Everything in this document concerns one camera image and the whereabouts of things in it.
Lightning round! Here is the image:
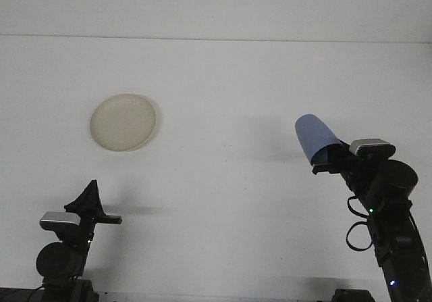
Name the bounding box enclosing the pale blue cup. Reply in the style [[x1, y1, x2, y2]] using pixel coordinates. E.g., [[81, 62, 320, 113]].
[[294, 113, 342, 166]]

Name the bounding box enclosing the pale round plate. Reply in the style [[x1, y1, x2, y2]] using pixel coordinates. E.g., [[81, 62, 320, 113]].
[[89, 93, 158, 153]]

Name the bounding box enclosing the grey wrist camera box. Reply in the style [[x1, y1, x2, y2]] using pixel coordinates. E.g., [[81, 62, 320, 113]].
[[349, 139, 396, 159], [39, 211, 82, 230]]

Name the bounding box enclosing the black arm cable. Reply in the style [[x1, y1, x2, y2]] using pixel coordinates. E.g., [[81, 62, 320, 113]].
[[345, 195, 376, 253]]

